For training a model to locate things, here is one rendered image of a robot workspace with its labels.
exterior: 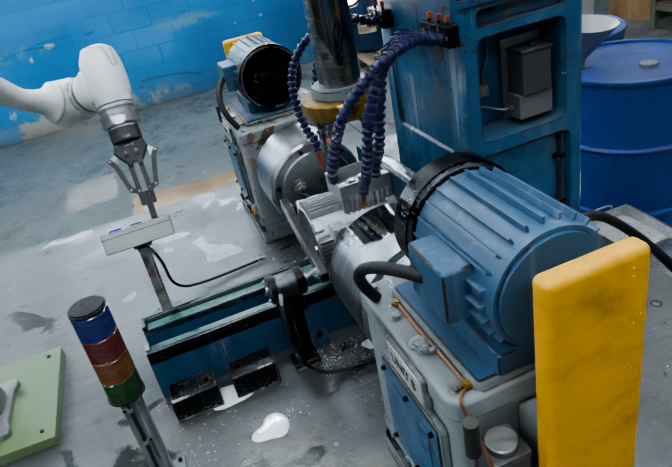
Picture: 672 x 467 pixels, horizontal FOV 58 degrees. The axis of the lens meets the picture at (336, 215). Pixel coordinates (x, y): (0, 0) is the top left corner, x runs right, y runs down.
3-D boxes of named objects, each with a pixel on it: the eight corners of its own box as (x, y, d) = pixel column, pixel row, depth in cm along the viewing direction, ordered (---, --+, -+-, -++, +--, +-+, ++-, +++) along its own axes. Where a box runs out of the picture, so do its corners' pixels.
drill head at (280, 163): (328, 172, 196) (313, 99, 185) (374, 217, 165) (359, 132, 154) (255, 197, 191) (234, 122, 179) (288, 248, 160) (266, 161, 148)
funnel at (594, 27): (591, 67, 270) (592, 9, 259) (631, 78, 250) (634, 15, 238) (542, 82, 265) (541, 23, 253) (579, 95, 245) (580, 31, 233)
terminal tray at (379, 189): (375, 184, 147) (370, 156, 144) (394, 200, 138) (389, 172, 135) (329, 199, 145) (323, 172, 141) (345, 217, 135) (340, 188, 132)
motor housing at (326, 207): (377, 230, 158) (366, 164, 149) (410, 264, 142) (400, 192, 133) (306, 256, 154) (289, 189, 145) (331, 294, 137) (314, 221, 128)
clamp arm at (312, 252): (332, 279, 129) (291, 205, 146) (331, 270, 127) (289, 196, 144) (317, 285, 128) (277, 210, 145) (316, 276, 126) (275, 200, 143)
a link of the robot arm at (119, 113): (131, 97, 149) (140, 120, 150) (135, 104, 158) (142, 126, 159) (94, 107, 147) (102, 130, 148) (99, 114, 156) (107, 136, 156)
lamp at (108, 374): (134, 356, 105) (125, 336, 103) (136, 377, 100) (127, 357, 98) (99, 369, 104) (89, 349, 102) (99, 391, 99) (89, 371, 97)
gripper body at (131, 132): (104, 129, 148) (116, 166, 149) (138, 120, 150) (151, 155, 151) (108, 134, 156) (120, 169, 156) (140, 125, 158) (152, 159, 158)
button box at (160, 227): (175, 233, 159) (169, 214, 159) (175, 233, 152) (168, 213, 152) (110, 255, 155) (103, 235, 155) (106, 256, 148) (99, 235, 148)
